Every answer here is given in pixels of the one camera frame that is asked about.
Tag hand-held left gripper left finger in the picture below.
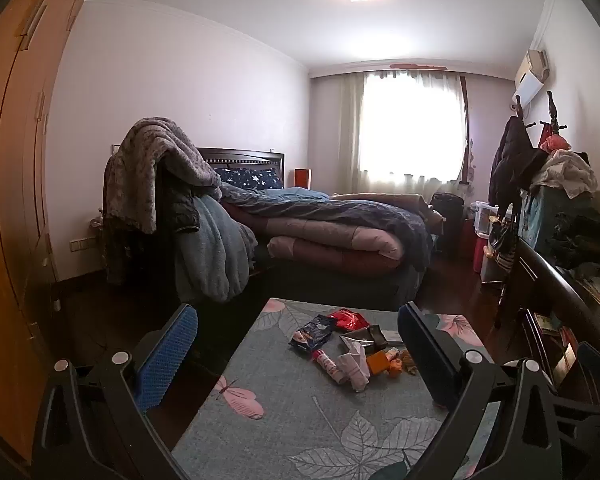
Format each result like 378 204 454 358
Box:
32 303 201 480

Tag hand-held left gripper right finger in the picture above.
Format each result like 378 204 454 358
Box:
397 301 566 480

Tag orange box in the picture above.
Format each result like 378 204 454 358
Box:
366 350 391 376

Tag white tissue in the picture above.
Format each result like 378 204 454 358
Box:
336 351 371 392

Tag red and white tube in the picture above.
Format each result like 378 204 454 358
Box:
311 350 348 384

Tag red plastic wrapper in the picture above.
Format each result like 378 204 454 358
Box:
327 308 371 332

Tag light blue fleece blanket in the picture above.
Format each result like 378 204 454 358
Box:
175 195 258 303

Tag dark blue snack packet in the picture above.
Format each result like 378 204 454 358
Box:
288 315 338 351

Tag bed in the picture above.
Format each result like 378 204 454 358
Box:
195 147 446 311

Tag grey floral tablecloth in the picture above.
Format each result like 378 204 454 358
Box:
172 297 501 480

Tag striped bag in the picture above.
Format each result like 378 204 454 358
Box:
490 220 518 271

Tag black suitcase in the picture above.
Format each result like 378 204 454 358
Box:
430 191 466 261

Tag dark wooden dresser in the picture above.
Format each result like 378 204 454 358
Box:
500 237 600 411

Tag pink comforter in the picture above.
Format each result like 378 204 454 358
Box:
230 205 406 263

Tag black puffer jacket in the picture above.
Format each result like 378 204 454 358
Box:
155 165 201 235

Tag clear plastic storage box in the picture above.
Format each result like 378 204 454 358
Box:
472 200 499 236

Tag blue quilt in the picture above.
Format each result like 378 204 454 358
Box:
220 186 433 271

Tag brown folded blanket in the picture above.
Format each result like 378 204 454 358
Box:
330 192 443 231

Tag pile of folded clothes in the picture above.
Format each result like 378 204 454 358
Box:
520 187 596 261

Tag grey fleece blanket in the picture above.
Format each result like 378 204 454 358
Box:
102 117 223 233

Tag star print pillow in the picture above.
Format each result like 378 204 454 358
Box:
215 166 284 191

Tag dark wooden headboard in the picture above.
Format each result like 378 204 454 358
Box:
196 147 286 191

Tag black hanging coat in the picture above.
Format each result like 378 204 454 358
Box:
488 116 548 208

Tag white clothes heap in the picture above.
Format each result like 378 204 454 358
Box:
530 150 598 198

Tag wooden wardrobe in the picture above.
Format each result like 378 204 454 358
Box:
0 0 106 461

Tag sheer window curtains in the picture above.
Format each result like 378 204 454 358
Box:
337 71 468 191

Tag pink garment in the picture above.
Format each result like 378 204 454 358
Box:
539 135 572 154

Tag wall air conditioner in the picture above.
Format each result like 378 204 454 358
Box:
512 49 551 106

